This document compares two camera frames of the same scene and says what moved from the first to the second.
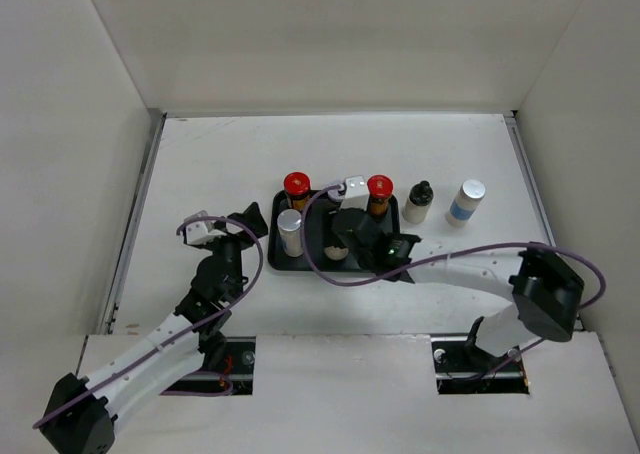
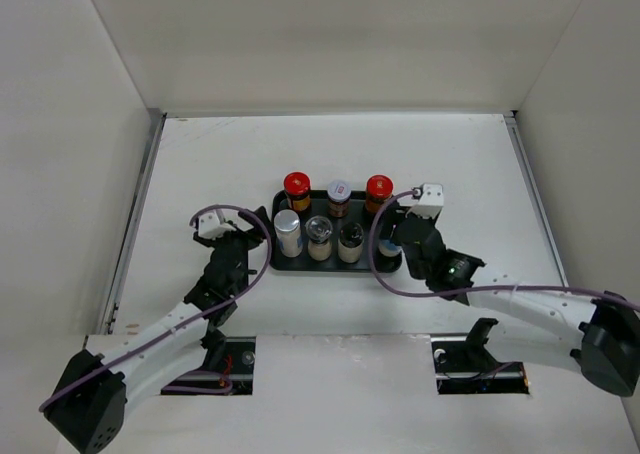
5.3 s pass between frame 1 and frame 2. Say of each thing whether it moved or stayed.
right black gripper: moved
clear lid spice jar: moved
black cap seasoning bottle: moved
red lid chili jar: stayed
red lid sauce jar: stayed
